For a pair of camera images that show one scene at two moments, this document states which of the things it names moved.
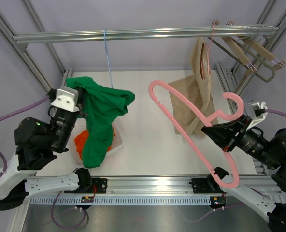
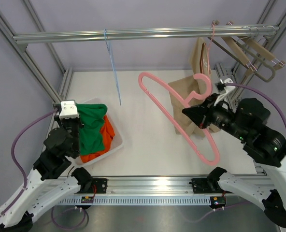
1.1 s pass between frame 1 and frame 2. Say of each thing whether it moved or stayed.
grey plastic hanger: stayed
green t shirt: moved
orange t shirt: moved
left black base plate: stayed
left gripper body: moved
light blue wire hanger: moved
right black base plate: stayed
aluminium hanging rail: stayed
